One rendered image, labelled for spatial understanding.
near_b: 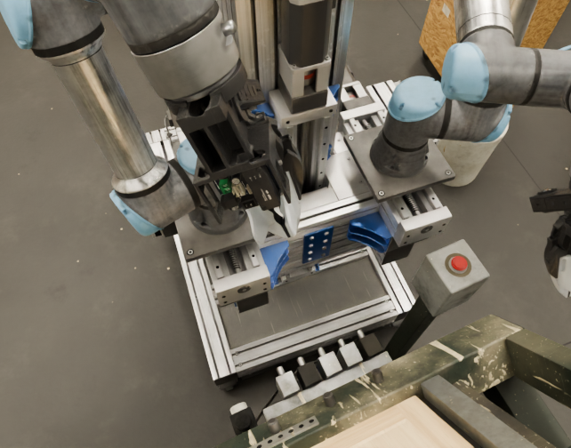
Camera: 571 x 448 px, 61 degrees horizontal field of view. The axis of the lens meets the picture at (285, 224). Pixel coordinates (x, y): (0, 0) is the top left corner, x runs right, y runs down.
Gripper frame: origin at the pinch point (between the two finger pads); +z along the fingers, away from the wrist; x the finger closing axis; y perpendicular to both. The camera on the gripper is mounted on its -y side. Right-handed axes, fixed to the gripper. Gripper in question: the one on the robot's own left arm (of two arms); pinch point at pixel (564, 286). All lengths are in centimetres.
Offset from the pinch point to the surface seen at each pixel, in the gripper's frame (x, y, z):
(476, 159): 79, -133, 56
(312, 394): -36, -35, 51
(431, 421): -16.8, -9.4, 38.4
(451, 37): 100, -191, 15
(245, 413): -54, -33, 46
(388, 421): -24.5, -14.4, 41.0
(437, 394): -12.6, -14.5, 37.8
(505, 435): -8.9, 2.4, 30.6
